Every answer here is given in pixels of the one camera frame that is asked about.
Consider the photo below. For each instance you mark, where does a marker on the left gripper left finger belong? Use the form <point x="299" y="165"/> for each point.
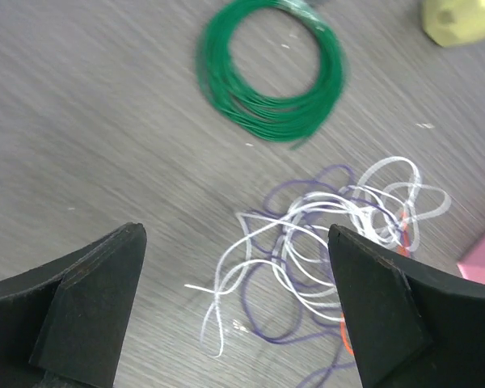
<point x="67" y="318"/>

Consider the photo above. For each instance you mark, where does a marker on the yellow-green mug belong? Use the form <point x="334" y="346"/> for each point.
<point x="451" y="23"/>

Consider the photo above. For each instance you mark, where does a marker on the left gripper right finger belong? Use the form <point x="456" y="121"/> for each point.
<point x="410" y="325"/>

